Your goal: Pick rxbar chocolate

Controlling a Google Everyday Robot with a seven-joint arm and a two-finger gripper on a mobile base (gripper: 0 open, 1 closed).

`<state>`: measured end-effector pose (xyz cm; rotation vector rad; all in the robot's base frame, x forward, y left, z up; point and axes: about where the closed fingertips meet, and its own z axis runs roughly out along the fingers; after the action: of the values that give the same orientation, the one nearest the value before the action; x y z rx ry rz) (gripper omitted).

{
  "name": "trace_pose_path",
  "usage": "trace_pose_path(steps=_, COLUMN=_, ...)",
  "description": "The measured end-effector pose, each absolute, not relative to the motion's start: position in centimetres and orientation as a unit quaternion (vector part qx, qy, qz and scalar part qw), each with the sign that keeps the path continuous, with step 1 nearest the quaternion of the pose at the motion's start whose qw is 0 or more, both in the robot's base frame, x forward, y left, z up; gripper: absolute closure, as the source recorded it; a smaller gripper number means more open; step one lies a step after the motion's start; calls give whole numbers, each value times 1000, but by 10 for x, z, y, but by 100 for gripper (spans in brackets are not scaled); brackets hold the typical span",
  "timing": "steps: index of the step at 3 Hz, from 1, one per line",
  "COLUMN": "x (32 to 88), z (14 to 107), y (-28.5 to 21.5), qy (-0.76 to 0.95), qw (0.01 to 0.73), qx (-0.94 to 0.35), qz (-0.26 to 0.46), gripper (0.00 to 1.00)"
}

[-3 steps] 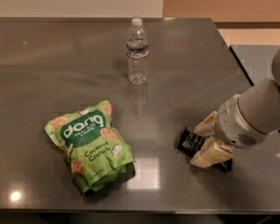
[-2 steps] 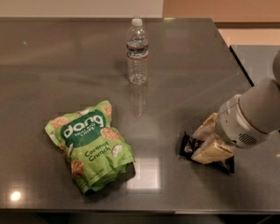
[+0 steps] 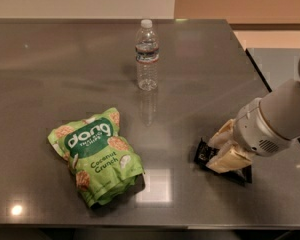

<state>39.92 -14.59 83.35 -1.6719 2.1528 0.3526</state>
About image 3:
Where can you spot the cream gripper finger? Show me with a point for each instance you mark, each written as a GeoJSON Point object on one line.
{"type": "Point", "coordinates": [230, 157]}
{"type": "Point", "coordinates": [223, 135]}

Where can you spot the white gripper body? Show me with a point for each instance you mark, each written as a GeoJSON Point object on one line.
{"type": "Point", "coordinates": [255, 130]}

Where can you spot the black chocolate rxbar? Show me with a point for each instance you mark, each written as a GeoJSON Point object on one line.
{"type": "Point", "coordinates": [204, 154]}

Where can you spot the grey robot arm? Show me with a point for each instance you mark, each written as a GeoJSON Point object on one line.
{"type": "Point", "coordinates": [281, 110]}

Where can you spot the clear plastic water bottle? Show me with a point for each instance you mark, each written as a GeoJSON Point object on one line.
{"type": "Point", "coordinates": [147, 56]}

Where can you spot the green coconut chips bag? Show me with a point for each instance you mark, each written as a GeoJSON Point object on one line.
{"type": "Point", "coordinates": [103, 163]}

